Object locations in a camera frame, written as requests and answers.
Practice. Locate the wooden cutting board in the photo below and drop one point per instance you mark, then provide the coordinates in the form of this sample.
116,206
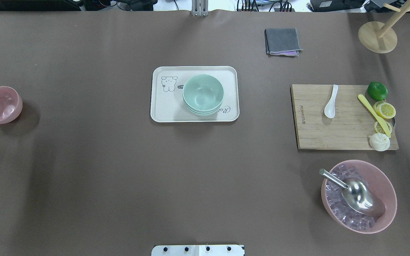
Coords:
349,129

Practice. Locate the metal ice scoop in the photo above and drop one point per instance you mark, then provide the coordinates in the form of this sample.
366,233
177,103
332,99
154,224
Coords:
357,195

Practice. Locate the aluminium frame post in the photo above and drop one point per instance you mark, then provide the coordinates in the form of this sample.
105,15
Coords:
200,8

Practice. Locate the white ceramic spoon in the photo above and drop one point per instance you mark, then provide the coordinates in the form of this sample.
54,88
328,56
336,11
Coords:
329,109

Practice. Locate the yellow plastic knife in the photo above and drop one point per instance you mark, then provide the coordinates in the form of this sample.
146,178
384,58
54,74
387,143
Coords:
379,119

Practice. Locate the green lime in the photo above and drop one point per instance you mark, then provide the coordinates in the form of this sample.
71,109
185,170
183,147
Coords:
377,91

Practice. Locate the grey folded cloth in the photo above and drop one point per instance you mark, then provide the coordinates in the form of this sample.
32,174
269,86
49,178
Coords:
282,42

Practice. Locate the cream serving tray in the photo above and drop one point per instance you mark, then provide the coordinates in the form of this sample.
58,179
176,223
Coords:
167,103

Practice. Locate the stacked green bowls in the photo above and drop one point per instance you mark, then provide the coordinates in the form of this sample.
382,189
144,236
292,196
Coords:
203,94

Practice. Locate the clear ice cubes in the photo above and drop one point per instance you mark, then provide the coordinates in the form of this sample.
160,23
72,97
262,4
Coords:
340,209

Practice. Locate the white mounting plate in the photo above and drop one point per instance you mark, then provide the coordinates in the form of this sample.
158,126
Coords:
199,250

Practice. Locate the large pink bowl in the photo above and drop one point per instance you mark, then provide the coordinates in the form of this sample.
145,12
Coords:
379,184

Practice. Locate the wooden mug tree stand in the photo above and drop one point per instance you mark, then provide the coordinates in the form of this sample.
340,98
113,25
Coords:
379,37

